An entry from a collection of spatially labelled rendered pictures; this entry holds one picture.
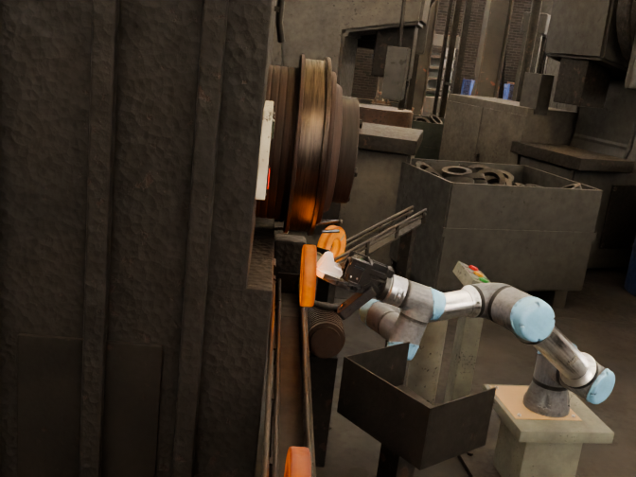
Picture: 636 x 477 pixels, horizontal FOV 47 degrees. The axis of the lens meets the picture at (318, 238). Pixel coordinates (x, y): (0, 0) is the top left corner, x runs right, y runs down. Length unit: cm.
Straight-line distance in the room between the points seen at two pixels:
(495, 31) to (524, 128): 518
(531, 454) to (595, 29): 347
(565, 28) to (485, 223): 191
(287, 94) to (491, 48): 913
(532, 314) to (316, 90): 84
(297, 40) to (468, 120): 218
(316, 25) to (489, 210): 155
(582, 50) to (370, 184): 179
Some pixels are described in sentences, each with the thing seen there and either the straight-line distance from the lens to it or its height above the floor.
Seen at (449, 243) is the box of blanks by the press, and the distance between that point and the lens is 411.
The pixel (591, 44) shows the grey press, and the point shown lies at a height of 159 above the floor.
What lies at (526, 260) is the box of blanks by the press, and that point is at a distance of 442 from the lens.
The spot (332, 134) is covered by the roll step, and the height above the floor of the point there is 117.
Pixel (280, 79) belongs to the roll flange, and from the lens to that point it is 182.
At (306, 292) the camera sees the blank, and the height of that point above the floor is 80.
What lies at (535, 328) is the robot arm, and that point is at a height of 70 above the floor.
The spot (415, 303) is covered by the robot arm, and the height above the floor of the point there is 79.
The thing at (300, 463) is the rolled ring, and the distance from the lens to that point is 118.
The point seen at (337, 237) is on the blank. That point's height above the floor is 75.
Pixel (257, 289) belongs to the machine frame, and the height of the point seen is 87.
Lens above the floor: 137
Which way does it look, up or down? 15 degrees down
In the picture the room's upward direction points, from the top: 6 degrees clockwise
